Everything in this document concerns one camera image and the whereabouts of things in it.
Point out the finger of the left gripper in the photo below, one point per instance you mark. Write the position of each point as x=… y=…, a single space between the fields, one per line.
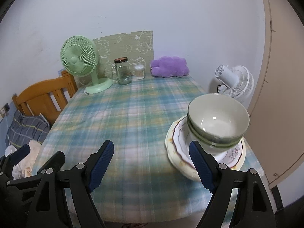
x=19 y=155

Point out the yellow floral white plate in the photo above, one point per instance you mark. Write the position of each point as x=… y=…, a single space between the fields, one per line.
x=176 y=160

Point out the white standing fan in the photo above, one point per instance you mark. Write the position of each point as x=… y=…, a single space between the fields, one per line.
x=236 y=82

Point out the plaid tablecloth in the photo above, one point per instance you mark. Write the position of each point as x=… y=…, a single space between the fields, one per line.
x=140 y=185

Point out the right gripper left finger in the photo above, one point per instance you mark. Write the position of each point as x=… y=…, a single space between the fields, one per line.
x=82 y=179

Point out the cotton swab container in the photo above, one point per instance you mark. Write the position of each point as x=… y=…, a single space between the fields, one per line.
x=139 y=71

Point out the green cartoon fabric board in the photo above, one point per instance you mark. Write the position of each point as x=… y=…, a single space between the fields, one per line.
x=136 y=46

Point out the blue floral ceramic bowl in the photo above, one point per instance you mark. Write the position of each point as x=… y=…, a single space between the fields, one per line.
x=218 y=118
x=217 y=144

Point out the purple plush toy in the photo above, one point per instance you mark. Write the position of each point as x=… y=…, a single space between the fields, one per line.
x=167 y=67

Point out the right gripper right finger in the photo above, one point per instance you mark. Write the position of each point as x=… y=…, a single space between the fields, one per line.
x=252 y=207

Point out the green desk fan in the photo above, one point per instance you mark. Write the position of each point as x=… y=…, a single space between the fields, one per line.
x=80 y=57

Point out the red pattern scalloped plate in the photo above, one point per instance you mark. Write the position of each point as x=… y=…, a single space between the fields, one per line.
x=234 y=157

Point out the glass jar black lid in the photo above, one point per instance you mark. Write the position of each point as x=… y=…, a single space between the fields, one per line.
x=123 y=73

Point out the blue plaid bedding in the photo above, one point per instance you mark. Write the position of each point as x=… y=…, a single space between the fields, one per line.
x=24 y=129

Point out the beige door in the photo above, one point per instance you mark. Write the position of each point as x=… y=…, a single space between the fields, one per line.
x=275 y=133

